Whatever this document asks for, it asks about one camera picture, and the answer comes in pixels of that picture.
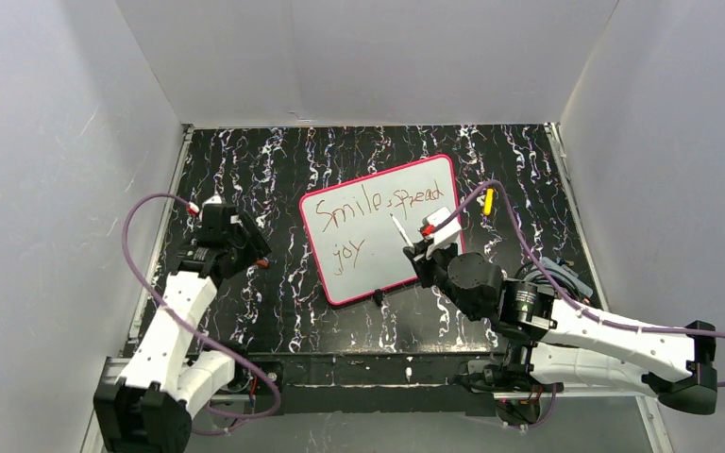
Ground white marker pen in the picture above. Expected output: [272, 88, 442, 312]
[390, 214, 413, 248]

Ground pink framed whiteboard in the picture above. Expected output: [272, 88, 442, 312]
[299, 154, 459, 306]

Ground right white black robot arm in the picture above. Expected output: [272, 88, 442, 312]
[402, 241, 718, 415]

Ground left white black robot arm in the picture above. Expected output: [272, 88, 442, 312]
[93, 195, 270, 452]

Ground black whiteboard stand clip left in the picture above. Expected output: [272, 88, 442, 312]
[372, 289, 384, 308]

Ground yellow marker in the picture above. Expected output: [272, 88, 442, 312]
[482, 188, 495, 216]

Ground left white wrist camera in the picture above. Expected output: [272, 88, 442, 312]
[187, 194, 226, 216]

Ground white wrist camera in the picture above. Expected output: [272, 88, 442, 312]
[187, 194, 226, 216]
[419, 208, 462, 259]

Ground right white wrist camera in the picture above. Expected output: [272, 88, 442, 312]
[419, 208, 462, 259]

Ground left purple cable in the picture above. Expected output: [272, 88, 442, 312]
[121, 193, 282, 437]

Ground purple cable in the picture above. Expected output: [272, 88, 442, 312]
[437, 179, 725, 429]
[121, 193, 282, 437]

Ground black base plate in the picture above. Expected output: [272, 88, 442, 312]
[190, 353, 542, 417]

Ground aluminium rail frame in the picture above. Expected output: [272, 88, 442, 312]
[80, 125, 667, 453]

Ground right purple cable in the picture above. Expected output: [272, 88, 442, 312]
[437, 179, 725, 429]

